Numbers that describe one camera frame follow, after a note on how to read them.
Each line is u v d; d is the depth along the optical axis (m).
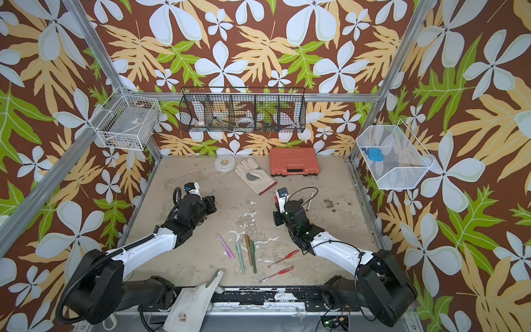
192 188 0.77
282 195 0.73
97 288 0.41
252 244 0.88
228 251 0.86
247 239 0.88
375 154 0.86
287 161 1.12
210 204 0.77
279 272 0.80
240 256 0.84
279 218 0.75
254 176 1.11
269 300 0.75
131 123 0.86
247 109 0.98
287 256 0.85
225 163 1.16
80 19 0.70
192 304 0.70
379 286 0.41
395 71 0.83
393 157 0.84
